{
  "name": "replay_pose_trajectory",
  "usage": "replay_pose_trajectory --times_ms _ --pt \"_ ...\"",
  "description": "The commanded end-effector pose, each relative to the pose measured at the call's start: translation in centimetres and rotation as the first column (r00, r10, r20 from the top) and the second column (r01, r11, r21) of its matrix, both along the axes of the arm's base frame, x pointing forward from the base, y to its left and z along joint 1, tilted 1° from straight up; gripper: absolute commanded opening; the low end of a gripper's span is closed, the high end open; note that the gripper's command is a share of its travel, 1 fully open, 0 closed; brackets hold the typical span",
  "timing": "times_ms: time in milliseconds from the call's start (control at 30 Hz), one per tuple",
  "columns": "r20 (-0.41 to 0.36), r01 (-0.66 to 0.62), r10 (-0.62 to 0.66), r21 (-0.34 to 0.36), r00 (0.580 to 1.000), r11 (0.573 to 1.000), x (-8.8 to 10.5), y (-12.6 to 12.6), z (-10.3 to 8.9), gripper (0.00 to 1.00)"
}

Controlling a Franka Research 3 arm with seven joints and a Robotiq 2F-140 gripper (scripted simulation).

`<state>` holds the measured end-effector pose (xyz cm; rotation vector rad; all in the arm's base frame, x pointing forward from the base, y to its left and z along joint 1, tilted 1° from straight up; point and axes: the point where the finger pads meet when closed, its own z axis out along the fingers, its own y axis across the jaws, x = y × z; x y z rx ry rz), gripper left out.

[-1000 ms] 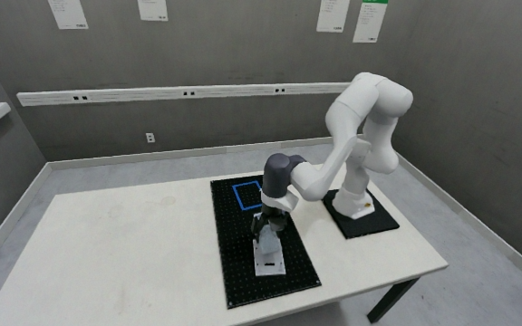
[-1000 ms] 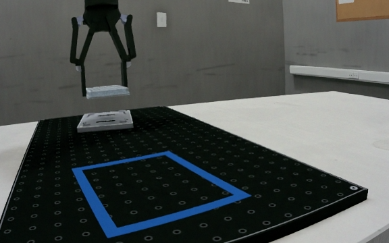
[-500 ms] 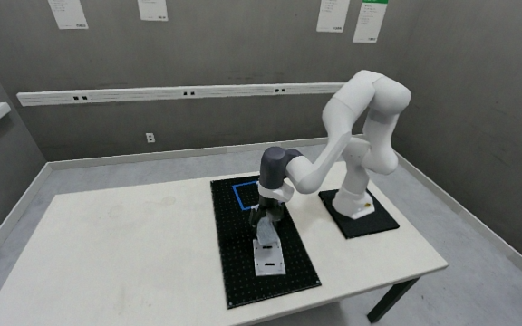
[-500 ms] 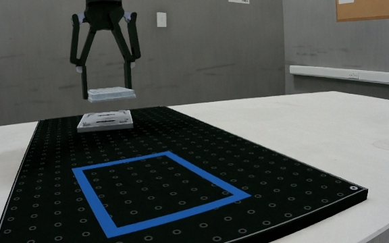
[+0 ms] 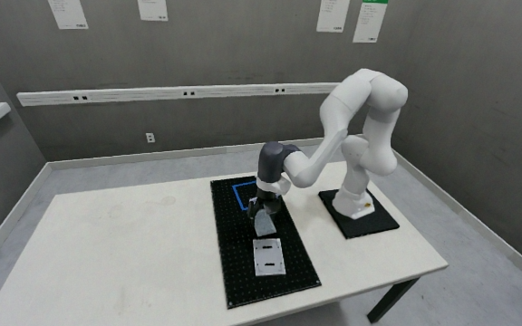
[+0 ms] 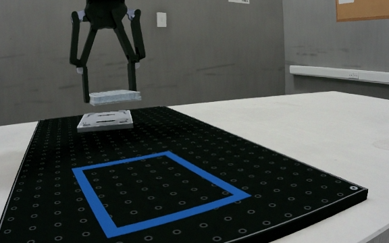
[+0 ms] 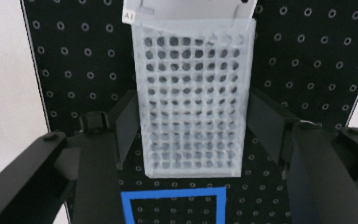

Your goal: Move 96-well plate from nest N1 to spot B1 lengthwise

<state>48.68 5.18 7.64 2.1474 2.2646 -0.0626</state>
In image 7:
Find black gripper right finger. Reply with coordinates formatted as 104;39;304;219
246;88;358;224

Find black perforated breadboard plate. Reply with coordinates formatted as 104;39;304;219
19;0;358;224

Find white well plate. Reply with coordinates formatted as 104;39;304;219
131;18;256;178

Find blue rectangular tape outline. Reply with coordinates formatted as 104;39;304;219
121;187;226;224

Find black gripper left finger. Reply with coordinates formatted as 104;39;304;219
0;90;140;224

